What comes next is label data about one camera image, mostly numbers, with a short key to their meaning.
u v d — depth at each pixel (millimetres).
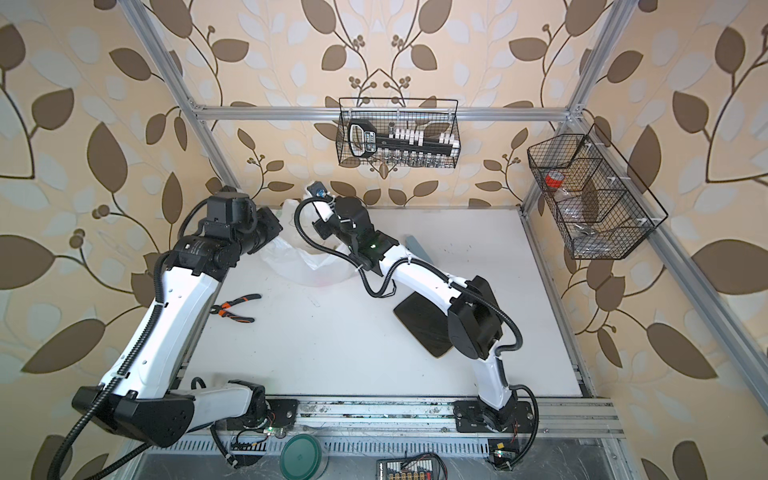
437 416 753
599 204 743
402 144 836
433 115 911
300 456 608
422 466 667
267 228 640
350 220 578
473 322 490
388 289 568
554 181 883
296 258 797
